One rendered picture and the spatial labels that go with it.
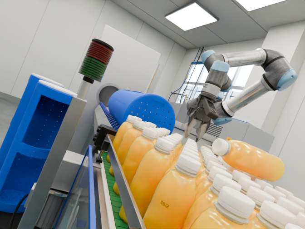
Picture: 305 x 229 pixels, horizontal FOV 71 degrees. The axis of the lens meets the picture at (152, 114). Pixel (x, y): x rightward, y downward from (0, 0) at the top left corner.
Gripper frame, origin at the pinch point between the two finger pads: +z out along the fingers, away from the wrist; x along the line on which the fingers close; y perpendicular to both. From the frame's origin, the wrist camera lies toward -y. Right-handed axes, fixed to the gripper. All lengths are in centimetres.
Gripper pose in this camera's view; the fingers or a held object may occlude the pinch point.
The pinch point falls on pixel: (192, 137)
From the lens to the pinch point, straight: 94.1
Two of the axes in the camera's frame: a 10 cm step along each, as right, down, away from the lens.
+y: -2.8, -1.4, 9.5
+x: -8.7, -3.7, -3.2
